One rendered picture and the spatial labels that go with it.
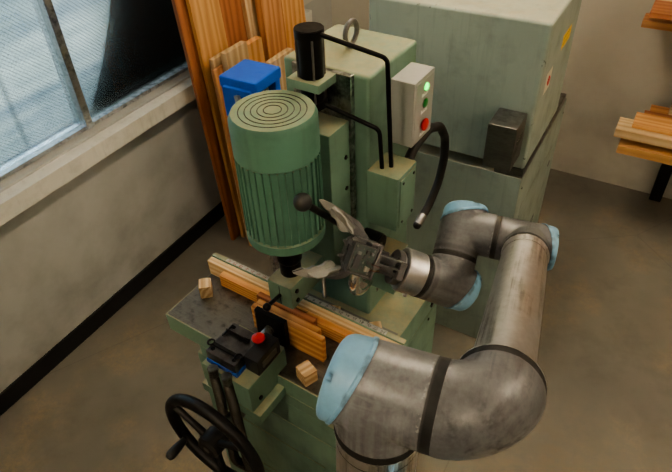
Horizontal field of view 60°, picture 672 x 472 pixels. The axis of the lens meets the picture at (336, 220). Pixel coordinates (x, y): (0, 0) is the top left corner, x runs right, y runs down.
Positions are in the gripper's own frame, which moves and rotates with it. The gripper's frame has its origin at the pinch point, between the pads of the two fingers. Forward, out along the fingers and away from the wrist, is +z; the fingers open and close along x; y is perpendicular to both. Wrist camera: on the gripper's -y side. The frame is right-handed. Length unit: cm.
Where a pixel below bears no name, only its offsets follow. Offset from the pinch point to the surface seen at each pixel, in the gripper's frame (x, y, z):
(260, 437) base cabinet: 62, -45, -17
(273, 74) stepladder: -42, -98, 10
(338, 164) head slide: -15.9, -13.4, -4.7
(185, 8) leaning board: -61, -146, 49
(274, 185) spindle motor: -7.1, -1.8, 8.4
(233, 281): 21.5, -44.0, 4.6
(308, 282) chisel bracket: 12.7, -25.5, -10.3
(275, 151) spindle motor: -13.2, 2.9, 11.0
